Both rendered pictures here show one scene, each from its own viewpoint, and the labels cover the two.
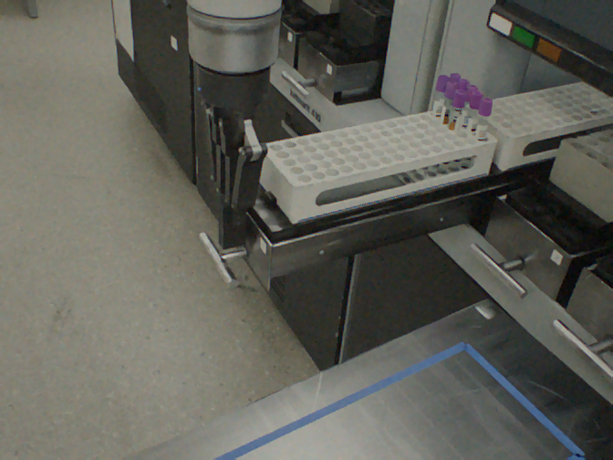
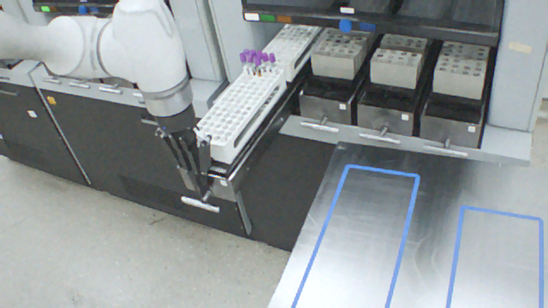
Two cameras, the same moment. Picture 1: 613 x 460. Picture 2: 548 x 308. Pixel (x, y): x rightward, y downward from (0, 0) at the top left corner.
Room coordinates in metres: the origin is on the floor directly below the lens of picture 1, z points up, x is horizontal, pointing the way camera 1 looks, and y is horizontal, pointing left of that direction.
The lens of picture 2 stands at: (-0.06, 0.25, 1.47)
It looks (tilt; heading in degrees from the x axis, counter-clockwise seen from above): 41 degrees down; 334
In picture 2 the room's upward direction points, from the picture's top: 12 degrees counter-clockwise
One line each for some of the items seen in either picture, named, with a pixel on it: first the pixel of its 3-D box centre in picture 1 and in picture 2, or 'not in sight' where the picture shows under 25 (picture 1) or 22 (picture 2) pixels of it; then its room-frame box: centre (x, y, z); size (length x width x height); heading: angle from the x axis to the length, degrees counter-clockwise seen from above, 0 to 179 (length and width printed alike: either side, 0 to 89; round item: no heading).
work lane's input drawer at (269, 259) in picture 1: (455, 178); (270, 97); (0.83, -0.20, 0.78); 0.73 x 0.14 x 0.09; 121
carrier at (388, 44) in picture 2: not in sight; (402, 54); (0.66, -0.51, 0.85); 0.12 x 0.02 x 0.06; 30
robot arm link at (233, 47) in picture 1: (233, 33); (167, 92); (0.66, 0.09, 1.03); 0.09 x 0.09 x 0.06
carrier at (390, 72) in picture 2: not in sight; (394, 73); (0.61, -0.43, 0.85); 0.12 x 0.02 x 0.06; 30
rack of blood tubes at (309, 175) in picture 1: (379, 163); (241, 111); (0.76, -0.09, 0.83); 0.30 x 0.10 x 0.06; 121
